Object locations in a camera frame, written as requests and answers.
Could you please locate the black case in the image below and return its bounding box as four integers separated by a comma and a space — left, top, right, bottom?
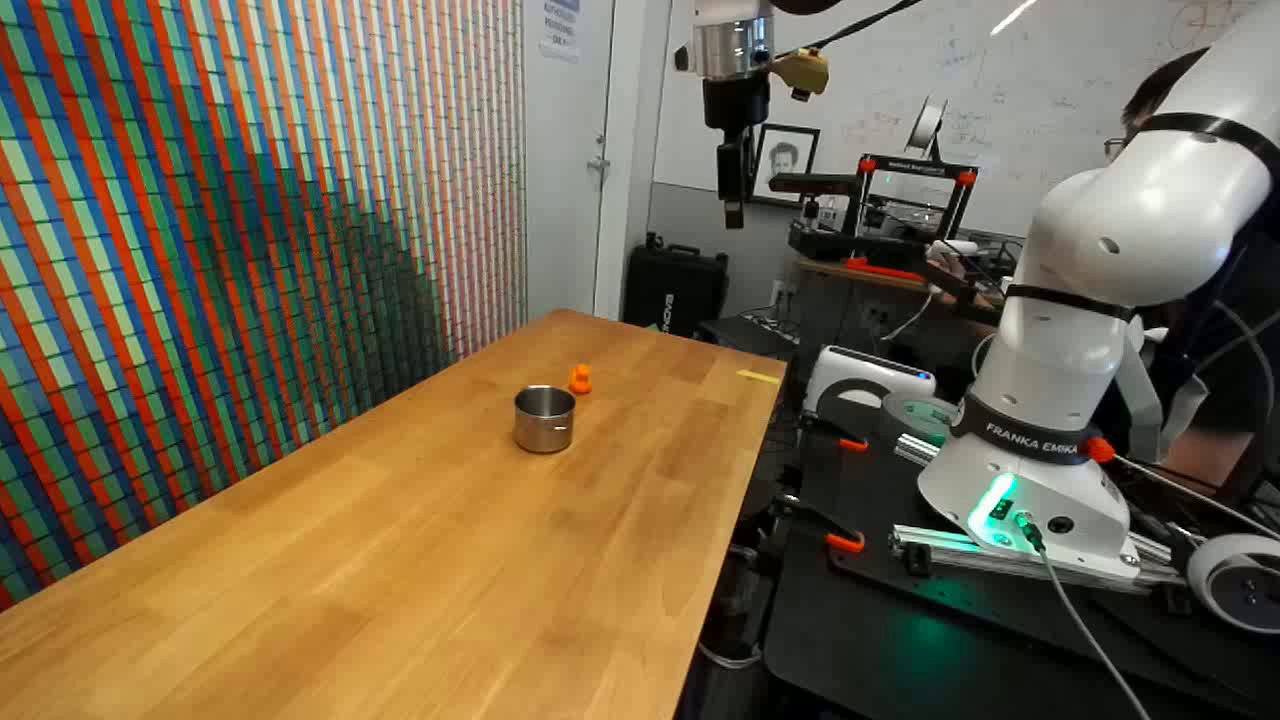
624, 238, 728, 337

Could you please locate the orange rubber duck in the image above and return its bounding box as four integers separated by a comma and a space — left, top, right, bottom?
567, 365, 596, 397

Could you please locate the black 3D printer frame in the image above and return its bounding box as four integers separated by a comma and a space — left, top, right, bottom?
768, 154, 980, 270

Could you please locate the framed portrait picture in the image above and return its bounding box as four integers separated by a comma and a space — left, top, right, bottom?
753, 123, 819, 201

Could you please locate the white box device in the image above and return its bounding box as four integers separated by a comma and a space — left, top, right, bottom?
801, 343, 935, 420

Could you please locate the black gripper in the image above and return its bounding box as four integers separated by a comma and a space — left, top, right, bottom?
704, 74, 768, 228

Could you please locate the orange black clamp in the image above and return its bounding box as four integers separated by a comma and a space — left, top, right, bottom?
801, 420, 871, 457
780, 498, 866, 558

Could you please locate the orange black clamp front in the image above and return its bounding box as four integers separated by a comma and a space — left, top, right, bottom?
801, 420, 871, 457

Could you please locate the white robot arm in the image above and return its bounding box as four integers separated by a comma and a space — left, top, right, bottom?
915, 0, 1280, 571

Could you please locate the silver metal pot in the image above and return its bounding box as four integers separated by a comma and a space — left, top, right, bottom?
512, 383, 575, 457

